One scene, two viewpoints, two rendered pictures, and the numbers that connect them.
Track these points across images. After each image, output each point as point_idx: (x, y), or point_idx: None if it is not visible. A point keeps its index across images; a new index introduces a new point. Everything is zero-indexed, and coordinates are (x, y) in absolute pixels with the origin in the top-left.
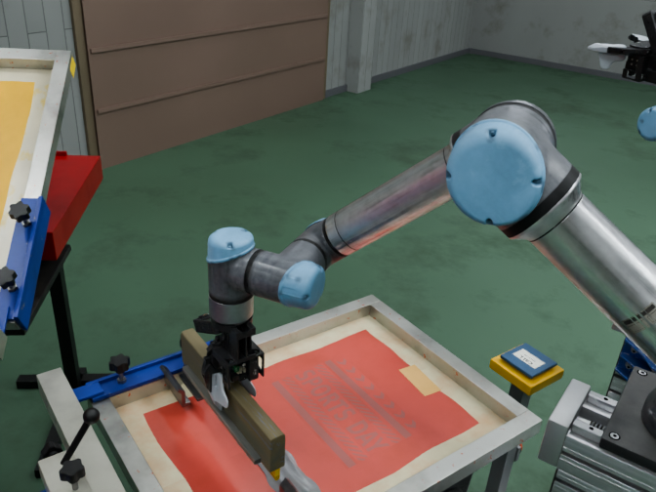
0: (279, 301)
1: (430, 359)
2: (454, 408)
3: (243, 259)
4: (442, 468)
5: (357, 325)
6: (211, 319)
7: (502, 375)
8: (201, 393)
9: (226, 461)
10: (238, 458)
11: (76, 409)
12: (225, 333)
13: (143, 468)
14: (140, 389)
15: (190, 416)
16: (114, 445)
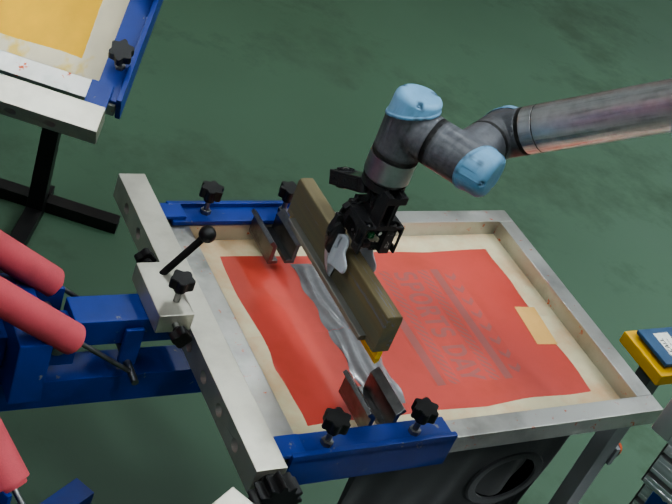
0: (451, 179)
1: (555, 308)
2: (567, 367)
3: (428, 124)
4: (541, 416)
5: (477, 241)
6: (363, 175)
7: (631, 353)
8: (307, 252)
9: (308, 335)
10: (321, 336)
11: (164, 225)
12: (370, 194)
13: (225, 309)
14: (221, 229)
15: (272, 276)
16: (195, 277)
